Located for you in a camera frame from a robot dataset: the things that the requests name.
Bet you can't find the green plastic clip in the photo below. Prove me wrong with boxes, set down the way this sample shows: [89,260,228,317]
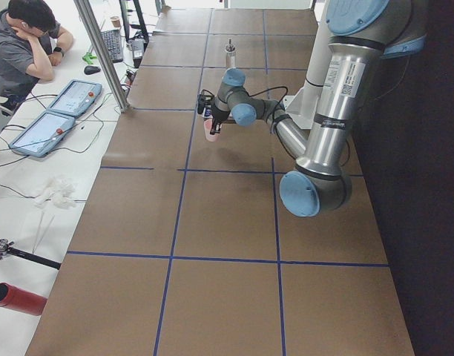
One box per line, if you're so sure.
[82,52,97,65]

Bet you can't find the white plastic tweezers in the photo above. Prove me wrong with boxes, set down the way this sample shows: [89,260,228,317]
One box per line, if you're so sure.
[31,212,55,253]

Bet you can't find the crumpled white tissue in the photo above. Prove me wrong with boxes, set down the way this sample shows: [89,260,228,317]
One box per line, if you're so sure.
[33,176,76,209]

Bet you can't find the seated person grey shirt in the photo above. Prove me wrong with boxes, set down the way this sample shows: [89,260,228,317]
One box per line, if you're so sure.
[0,0,73,110]

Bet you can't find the black keyboard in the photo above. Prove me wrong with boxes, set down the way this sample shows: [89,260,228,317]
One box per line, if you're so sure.
[101,29,124,63]

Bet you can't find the lower blue teach pendant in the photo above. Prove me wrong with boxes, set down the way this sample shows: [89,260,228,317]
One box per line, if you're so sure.
[9,111,75,158]

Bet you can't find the aluminium frame post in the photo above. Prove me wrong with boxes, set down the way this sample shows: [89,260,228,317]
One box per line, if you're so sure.
[74,0,130,113]

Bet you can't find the blue teach pendant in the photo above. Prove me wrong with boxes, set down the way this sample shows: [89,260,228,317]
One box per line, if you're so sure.
[9,111,75,158]
[47,79,102,118]

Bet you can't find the glass sauce bottle metal spout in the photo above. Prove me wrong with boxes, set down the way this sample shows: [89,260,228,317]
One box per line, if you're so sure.
[225,38,237,69]

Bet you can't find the pink paper cup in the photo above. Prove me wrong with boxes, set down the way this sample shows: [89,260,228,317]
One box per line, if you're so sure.
[203,118,222,142]

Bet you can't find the upper blue teach pendant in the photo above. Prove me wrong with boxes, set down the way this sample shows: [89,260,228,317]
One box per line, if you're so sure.
[47,79,102,118]

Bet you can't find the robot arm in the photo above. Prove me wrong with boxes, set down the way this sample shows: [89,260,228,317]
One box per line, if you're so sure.
[197,1,428,217]

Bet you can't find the black computer mouse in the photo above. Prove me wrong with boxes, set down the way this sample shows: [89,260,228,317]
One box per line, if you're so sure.
[84,65,101,76]

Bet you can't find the black tripod rod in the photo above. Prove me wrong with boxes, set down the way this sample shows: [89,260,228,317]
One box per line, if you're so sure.
[0,239,62,270]

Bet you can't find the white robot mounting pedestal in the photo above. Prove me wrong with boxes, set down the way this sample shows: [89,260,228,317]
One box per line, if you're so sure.
[286,1,332,129]

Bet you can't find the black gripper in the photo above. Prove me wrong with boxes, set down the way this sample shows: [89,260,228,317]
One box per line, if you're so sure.
[197,89,224,135]

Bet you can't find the brown paper coffee cup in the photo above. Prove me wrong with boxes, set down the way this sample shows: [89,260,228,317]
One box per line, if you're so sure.
[110,16,122,29]

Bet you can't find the red cylinder tube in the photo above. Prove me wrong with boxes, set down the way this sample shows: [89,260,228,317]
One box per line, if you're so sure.
[0,283,47,316]

